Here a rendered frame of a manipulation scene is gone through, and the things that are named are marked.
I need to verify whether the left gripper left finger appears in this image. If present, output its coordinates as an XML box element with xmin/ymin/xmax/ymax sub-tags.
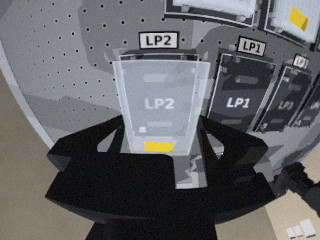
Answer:
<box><xmin>54</xmin><ymin>114</ymin><xmax>125</xmax><ymax>153</ymax></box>

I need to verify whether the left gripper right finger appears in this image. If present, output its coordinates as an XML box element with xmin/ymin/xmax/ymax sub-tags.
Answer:
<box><xmin>196</xmin><ymin>115</ymin><xmax>268</xmax><ymax>187</ymax></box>

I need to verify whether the grey perforated work table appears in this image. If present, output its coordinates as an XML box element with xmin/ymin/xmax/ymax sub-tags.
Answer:
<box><xmin>0</xmin><ymin>0</ymin><xmax>320</xmax><ymax>170</ymax></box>

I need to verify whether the grey operator panel with colored buttons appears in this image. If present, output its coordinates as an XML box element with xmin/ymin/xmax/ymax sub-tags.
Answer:
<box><xmin>190</xmin><ymin>152</ymin><xmax>274</xmax><ymax>188</ymax></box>

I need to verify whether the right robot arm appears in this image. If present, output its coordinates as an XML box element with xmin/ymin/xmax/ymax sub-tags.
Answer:
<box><xmin>279</xmin><ymin>165</ymin><xmax>320</xmax><ymax>218</ymax></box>

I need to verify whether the clear plastic lid with yellow tape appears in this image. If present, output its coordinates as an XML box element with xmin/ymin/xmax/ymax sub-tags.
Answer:
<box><xmin>112</xmin><ymin>59</ymin><xmax>211</xmax><ymax>156</ymax></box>

